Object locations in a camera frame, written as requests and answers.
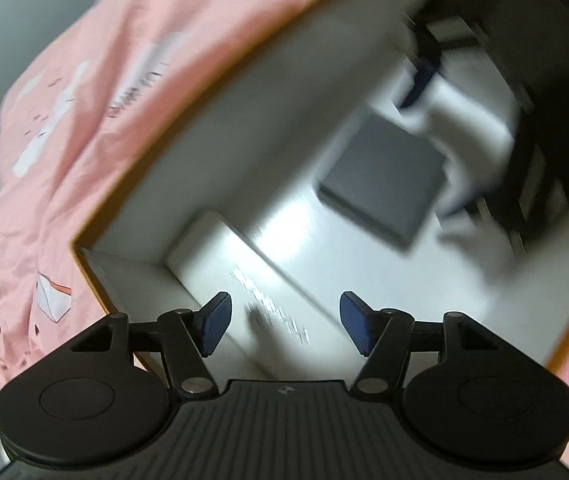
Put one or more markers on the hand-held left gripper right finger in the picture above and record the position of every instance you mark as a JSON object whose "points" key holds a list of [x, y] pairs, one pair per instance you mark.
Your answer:
{"points": [[357, 322]]}

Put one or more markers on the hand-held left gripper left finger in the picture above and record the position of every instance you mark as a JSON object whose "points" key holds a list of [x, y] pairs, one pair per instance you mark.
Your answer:
{"points": [[217, 322]]}

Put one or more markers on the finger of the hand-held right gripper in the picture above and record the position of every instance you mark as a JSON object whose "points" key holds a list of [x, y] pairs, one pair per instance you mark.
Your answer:
{"points": [[494, 215], [419, 82]]}

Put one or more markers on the orange-rimmed cardboard box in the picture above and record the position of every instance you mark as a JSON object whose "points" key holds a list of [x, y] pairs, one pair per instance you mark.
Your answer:
{"points": [[204, 160]]}

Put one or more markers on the white printed flat box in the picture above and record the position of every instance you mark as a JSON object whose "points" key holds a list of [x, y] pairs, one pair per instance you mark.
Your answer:
{"points": [[244, 280]]}

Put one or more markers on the dark grey flat box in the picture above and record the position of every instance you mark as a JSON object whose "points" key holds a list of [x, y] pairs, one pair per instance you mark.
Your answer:
{"points": [[384, 175]]}

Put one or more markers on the pink printed blanket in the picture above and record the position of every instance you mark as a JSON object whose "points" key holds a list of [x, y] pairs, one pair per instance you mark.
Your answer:
{"points": [[89, 135]]}

